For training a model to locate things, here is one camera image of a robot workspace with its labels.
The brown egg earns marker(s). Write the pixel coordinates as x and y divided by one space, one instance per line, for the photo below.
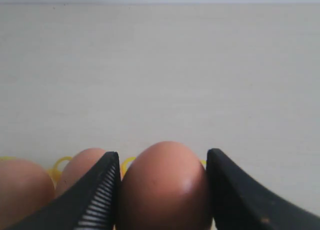
25 188
165 187
78 166

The yellow plastic egg tray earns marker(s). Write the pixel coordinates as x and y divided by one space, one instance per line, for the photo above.
128 165

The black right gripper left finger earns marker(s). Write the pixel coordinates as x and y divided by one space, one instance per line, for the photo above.
91 203

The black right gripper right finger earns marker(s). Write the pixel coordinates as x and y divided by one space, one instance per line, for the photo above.
240 202

